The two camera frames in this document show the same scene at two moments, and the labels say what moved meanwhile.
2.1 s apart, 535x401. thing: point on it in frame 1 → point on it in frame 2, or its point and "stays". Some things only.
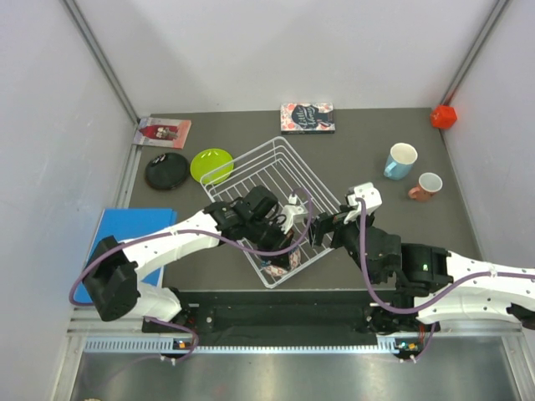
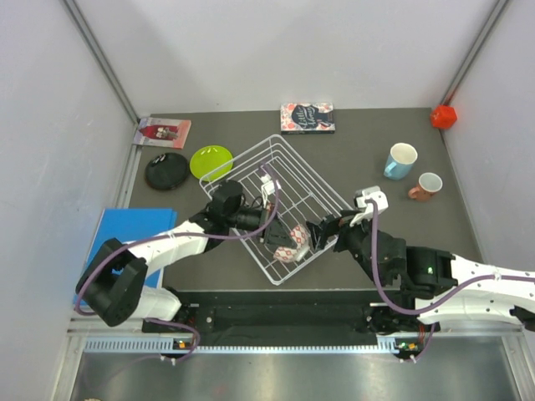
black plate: [166, 171] stays
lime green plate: [211, 166] stays
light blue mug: [400, 160] stays
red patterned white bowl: [276, 271] → [290, 255]
